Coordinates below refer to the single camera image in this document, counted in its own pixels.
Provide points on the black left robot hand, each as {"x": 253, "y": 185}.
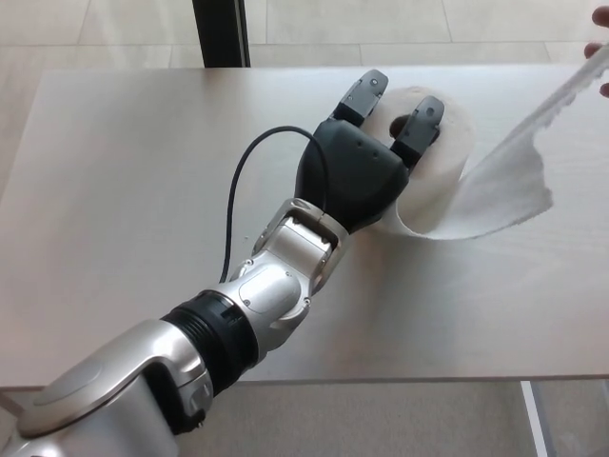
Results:
{"x": 352, "y": 176}

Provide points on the person's bare hand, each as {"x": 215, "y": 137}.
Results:
{"x": 601, "y": 19}

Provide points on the white toilet paper roll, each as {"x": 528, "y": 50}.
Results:
{"x": 438, "y": 190}

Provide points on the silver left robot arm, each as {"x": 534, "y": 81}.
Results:
{"x": 266, "y": 295}

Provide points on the black vertical pillar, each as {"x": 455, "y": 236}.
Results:
{"x": 221, "y": 33}

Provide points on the white metal table leg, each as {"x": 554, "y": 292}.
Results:
{"x": 533, "y": 419}

